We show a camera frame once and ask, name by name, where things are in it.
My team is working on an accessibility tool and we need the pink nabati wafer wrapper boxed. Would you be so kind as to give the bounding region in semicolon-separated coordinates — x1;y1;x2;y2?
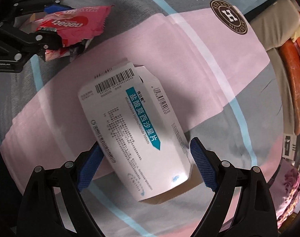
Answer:
28;6;112;62

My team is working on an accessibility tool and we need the white medicine box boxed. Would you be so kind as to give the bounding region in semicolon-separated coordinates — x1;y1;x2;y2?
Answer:
78;60;193;204

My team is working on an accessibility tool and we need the floral pink bed blanket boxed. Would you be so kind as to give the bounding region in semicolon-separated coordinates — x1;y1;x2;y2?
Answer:
269;159;300;228

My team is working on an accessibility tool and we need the plaid tablecloth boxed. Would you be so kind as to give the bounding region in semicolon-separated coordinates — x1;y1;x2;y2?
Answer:
0;0;283;236

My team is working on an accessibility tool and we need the beige armchair orange cushion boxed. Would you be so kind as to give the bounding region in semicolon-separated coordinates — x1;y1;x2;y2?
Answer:
250;0;300;135

